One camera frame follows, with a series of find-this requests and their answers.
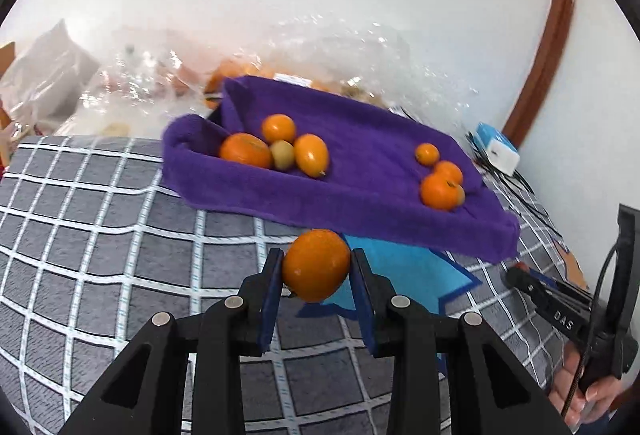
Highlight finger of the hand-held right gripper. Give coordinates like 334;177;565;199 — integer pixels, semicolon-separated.
501;266;603;347
525;267;597;307

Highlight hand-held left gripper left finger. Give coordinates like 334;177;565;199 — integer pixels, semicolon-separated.
59;247;286;435

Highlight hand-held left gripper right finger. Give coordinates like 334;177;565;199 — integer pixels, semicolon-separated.
350;248;571;435

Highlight smooth round orange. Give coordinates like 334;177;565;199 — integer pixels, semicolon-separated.
281;229;352;303

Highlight purple towel-covered tray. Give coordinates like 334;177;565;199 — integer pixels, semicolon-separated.
162;76;522;263

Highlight medium round orange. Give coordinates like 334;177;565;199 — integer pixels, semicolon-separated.
432;161;464;186
420;175;462;212

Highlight yellow-green kumquat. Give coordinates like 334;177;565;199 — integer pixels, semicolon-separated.
270;140;296;172

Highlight oval orange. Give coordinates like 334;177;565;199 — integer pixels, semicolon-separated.
293;134;330;178

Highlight large round orange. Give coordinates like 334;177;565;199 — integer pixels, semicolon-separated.
219;133;273;168

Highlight small round orange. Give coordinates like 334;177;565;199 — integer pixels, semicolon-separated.
261;114;297;144
415;143;441;166

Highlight person's right hand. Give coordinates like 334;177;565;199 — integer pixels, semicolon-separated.
547;344;636;427

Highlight blue paper sheet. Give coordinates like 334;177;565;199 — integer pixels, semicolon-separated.
297;235;483;381

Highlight blue and white charger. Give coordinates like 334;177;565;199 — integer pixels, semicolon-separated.
475;122;521;176

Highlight grey checked blanket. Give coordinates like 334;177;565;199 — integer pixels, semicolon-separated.
0;134;592;435

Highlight brown food pieces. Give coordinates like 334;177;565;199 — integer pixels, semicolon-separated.
342;76;381;102

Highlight heap of bagged oranges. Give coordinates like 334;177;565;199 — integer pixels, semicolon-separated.
204;59;281;96

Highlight large clear plastic bag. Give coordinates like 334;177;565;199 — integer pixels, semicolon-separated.
240;15;482;142

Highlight crumpled clear plastic bag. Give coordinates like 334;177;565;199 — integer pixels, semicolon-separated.
80;27;242;136

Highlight white plastic bag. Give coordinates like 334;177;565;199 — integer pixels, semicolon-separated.
0;19;101;126

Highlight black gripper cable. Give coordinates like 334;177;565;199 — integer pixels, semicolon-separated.
560;239;623;421

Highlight black charger cables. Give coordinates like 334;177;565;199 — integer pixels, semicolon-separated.
465;130;591;292

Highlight brown door frame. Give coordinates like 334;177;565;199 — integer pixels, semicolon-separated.
501;0;580;149

